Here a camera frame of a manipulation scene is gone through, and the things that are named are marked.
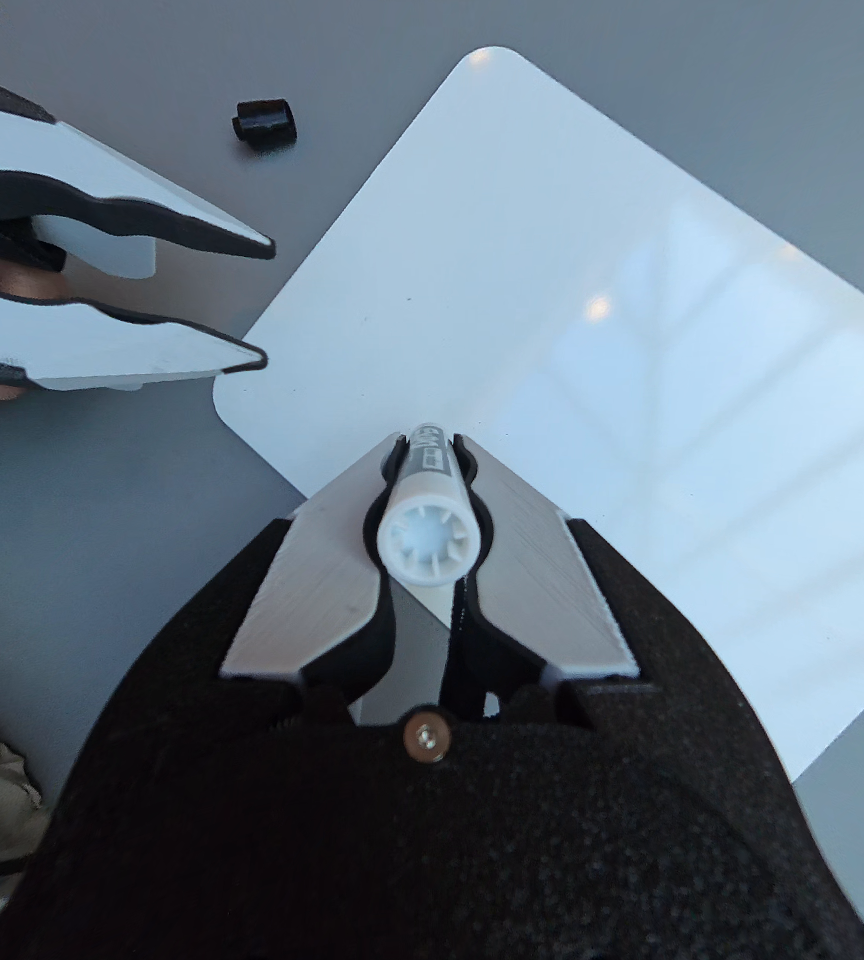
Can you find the white dry erase marker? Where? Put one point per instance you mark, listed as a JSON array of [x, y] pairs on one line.
[[428, 544]]

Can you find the grey desk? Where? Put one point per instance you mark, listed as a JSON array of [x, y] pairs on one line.
[[101, 525]]

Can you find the black marker cap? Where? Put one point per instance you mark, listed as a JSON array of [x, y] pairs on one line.
[[267, 121]]

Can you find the white whiteboard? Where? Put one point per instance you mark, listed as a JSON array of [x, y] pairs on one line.
[[589, 300]]

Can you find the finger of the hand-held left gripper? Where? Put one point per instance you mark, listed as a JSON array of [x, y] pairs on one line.
[[101, 352], [64, 150]]

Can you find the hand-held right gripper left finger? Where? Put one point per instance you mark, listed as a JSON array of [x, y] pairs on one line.
[[304, 592]]

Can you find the person's left hand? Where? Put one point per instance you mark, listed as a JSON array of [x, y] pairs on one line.
[[19, 283]]

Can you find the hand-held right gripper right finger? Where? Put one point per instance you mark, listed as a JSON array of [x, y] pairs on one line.
[[552, 600]]

